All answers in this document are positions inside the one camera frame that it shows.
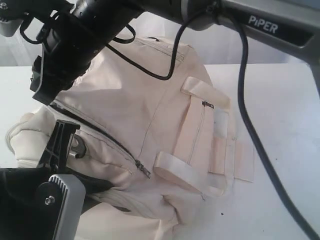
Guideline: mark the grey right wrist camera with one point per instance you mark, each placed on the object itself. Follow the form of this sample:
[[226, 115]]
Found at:
[[14, 12]]

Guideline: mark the cream duffel bag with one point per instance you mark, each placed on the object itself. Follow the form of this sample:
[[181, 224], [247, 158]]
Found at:
[[165, 146]]

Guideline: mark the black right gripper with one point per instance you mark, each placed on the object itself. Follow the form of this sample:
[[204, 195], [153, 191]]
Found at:
[[70, 40]]

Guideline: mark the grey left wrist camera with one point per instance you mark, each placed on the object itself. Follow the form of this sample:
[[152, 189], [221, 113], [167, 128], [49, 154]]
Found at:
[[62, 199]]

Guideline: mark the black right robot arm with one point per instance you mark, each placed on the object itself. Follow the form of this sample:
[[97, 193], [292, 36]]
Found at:
[[288, 26]]

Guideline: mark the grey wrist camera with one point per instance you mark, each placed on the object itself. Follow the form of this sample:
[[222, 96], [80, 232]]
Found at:
[[14, 12], [62, 199]]

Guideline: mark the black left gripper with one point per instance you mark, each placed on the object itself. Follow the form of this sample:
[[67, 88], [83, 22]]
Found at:
[[20, 215]]

